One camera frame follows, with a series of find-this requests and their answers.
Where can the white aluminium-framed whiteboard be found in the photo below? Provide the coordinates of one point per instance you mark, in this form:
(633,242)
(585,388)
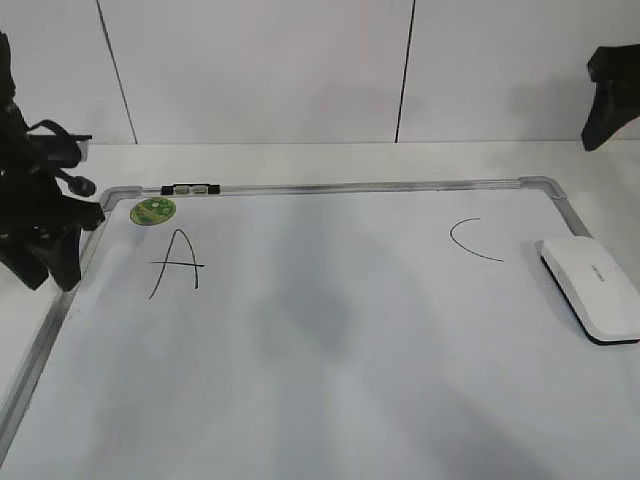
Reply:
(358,331)

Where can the green round magnet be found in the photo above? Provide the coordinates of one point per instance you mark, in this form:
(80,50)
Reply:
(152,211)

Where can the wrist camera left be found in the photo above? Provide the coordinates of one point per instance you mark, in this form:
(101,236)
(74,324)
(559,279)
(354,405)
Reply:
(65,153)

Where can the white whiteboard eraser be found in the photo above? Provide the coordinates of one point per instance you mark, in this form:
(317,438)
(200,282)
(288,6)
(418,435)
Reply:
(603,298)

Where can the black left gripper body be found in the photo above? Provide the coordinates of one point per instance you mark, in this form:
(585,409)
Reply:
(35,192)

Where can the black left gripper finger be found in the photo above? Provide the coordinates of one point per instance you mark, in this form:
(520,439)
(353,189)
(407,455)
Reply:
(58,251)
(24,265)

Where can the black and clear marker clip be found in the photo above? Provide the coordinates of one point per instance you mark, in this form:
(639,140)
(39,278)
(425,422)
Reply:
(190,189)

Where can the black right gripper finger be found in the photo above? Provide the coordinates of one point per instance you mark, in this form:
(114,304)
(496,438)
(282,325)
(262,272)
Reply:
(614,70)

